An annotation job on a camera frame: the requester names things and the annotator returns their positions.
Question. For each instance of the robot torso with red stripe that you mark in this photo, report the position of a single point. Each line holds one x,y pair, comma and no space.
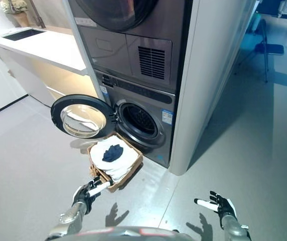
123,233

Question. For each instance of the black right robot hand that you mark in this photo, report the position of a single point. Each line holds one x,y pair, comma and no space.
224,205

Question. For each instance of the potted dried flower plant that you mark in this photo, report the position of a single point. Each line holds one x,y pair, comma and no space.
16,11

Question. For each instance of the white laundry in basket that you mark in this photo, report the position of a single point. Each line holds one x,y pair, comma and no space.
116,165

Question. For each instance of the white counter with sink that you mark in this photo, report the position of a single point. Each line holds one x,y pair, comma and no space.
33,62

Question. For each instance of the woven wicker laundry basket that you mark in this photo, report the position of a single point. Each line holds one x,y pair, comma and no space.
123,173

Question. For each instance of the white laundry cabinet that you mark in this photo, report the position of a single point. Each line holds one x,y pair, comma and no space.
208,82

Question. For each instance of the grey stacked dryer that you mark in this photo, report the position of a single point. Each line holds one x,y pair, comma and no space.
131,37

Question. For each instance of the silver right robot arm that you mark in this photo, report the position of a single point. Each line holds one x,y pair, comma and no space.
234,227

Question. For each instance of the round washing machine door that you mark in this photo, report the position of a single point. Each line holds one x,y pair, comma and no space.
82,116

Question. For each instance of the dark blue garment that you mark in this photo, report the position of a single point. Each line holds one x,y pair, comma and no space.
113,152

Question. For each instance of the grey front-load washing machine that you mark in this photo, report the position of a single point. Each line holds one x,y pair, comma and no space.
143,118

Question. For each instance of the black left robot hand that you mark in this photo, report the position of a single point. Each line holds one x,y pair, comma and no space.
83,194

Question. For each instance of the blue folding chair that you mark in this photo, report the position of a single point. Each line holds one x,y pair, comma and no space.
265,47

